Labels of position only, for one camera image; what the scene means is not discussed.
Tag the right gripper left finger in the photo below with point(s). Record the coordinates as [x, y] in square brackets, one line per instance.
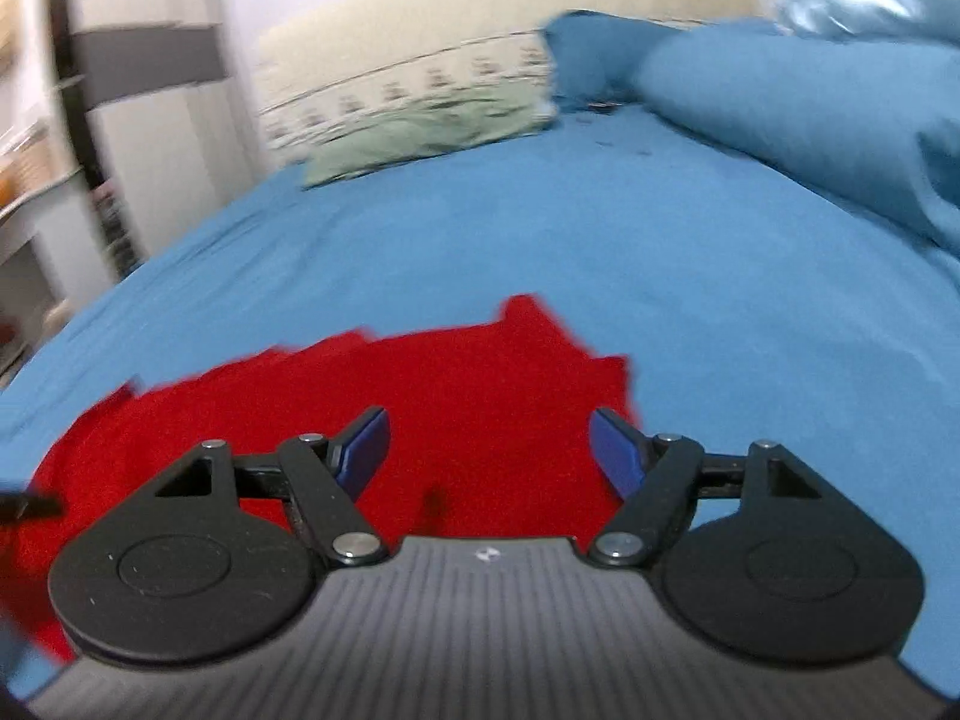
[220, 551]

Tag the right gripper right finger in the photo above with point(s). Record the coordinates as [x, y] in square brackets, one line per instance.
[756, 553]

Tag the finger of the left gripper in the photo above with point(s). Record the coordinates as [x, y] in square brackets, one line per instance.
[16, 506]

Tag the red knit sweater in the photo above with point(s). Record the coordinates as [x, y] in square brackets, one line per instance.
[488, 438]

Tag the blue bed sheet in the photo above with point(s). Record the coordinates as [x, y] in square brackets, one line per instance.
[748, 305]

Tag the white desk shelf unit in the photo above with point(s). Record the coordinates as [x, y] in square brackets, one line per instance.
[53, 259]

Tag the blue rolled duvet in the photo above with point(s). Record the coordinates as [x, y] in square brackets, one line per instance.
[873, 122]

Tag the green pillow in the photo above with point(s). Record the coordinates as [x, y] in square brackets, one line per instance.
[429, 127]

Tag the grey white wardrobe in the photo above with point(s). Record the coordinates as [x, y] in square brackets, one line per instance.
[155, 115]

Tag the cream quilted headboard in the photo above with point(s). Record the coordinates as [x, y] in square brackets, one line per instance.
[335, 65]

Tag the dark blue pillow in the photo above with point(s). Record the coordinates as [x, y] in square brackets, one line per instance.
[595, 57]

